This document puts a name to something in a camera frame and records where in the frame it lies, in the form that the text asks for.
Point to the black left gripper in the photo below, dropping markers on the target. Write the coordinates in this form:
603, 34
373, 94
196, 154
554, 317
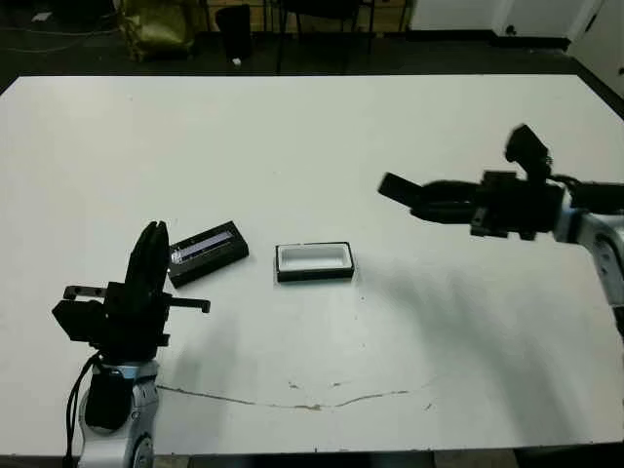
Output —
134, 322

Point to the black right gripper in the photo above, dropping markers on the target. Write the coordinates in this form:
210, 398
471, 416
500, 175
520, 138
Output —
521, 209

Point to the black phone-like camera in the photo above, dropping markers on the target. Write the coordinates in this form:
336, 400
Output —
395, 187

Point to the black box lid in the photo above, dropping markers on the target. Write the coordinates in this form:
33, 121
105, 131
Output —
214, 251

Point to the black box white insert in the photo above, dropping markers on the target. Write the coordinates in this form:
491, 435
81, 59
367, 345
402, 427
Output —
312, 275

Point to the small black door stopper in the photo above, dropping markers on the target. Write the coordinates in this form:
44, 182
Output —
512, 30

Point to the white door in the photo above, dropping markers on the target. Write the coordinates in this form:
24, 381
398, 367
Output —
604, 44

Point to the crinkled plastic bag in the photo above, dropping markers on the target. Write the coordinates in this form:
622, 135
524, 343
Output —
156, 29

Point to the black office chair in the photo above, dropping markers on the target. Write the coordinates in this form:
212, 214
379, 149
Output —
324, 7

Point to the black waste bin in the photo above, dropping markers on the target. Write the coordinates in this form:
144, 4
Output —
234, 31

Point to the white paper sheet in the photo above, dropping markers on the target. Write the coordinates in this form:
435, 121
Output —
41, 17

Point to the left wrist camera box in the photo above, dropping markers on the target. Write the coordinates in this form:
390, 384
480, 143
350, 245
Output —
78, 322

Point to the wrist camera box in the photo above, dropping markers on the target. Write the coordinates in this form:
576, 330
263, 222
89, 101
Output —
526, 146
78, 322

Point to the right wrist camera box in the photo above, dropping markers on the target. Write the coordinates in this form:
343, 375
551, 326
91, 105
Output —
526, 146

